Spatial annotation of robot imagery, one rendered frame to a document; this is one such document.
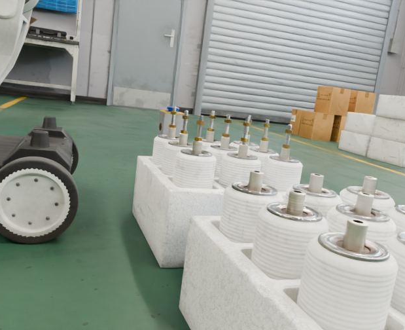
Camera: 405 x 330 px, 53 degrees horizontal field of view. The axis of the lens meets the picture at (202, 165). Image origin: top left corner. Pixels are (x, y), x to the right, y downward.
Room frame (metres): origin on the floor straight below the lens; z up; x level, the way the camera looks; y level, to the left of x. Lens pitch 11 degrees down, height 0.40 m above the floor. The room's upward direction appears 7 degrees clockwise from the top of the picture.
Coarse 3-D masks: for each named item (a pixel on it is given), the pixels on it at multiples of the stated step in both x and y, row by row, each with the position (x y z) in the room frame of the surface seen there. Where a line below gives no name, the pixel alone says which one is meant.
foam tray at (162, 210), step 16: (144, 160) 1.14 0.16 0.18; (144, 176) 1.09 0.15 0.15; (160, 176) 0.97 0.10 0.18; (144, 192) 1.07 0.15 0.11; (160, 192) 0.91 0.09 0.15; (176, 192) 0.85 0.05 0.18; (192, 192) 0.86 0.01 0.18; (208, 192) 0.88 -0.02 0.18; (144, 208) 1.05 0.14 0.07; (160, 208) 0.90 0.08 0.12; (176, 208) 0.85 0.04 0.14; (192, 208) 0.87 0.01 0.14; (208, 208) 0.88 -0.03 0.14; (144, 224) 1.04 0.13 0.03; (160, 224) 0.88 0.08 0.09; (176, 224) 0.85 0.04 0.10; (160, 240) 0.87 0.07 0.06; (176, 240) 0.86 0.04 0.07; (160, 256) 0.86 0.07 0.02; (176, 256) 0.86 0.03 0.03
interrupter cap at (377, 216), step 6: (342, 204) 0.61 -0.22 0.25; (348, 204) 0.62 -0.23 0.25; (354, 204) 0.62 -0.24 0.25; (342, 210) 0.57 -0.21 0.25; (348, 210) 0.58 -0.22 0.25; (354, 210) 0.60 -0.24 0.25; (372, 210) 0.60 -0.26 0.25; (378, 210) 0.60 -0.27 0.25; (354, 216) 0.55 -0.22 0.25; (360, 216) 0.55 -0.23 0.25; (366, 216) 0.57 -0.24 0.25; (372, 216) 0.58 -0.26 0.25; (378, 216) 0.57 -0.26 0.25; (384, 216) 0.57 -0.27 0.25; (378, 222) 0.55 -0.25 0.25; (384, 222) 0.55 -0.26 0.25
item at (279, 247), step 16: (256, 224) 0.55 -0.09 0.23; (272, 224) 0.51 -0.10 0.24; (288, 224) 0.50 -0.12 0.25; (304, 224) 0.50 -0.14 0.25; (320, 224) 0.51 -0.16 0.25; (256, 240) 0.53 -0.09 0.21; (272, 240) 0.50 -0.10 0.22; (288, 240) 0.49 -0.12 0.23; (304, 240) 0.49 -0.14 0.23; (256, 256) 0.52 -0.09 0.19; (272, 256) 0.50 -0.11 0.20; (288, 256) 0.49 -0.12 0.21; (304, 256) 0.49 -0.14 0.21; (272, 272) 0.50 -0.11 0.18; (288, 272) 0.49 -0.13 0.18
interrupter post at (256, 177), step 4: (252, 172) 0.64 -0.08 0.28; (256, 172) 0.64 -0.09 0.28; (260, 172) 0.65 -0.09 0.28; (252, 176) 0.64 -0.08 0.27; (256, 176) 0.64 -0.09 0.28; (260, 176) 0.64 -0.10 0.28; (252, 180) 0.64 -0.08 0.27; (256, 180) 0.64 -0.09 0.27; (260, 180) 0.64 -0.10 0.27; (248, 184) 0.65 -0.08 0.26; (252, 184) 0.64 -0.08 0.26; (256, 184) 0.64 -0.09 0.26; (260, 184) 0.64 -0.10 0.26; (248, 188) 0.65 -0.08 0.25; (252, 188) 0.64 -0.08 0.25; (256, 188) 0.64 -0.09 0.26; (260, 188) 0.64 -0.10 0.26
